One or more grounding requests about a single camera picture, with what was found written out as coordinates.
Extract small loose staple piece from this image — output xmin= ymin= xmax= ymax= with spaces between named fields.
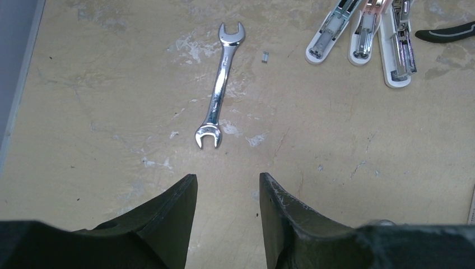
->
xmin=262 ymin=52 xmax=269 ymax=63

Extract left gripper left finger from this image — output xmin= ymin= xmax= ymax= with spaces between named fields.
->
xmin=1 ymin=174 xmax=198 ymax=268

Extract silver stapler magazine tray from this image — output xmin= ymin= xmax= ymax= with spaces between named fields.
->
xmin=305 ymin=0 xmax=362 ymax=64

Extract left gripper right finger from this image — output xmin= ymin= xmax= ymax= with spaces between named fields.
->
xmin=259 ymin=173 xmax=474 ymax=268

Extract black handled pliers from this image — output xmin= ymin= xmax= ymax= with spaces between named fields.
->
xmin=415 ymin=21 xmax=474 ymax=44

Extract red silver stapler insert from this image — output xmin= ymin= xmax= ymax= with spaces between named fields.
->
xmin=348 ymin=0 xmax=392 ymax=66

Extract silver open-end wrench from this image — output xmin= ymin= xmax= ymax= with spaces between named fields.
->
xmin=194 ymin=22 xmax=246 ymax=149

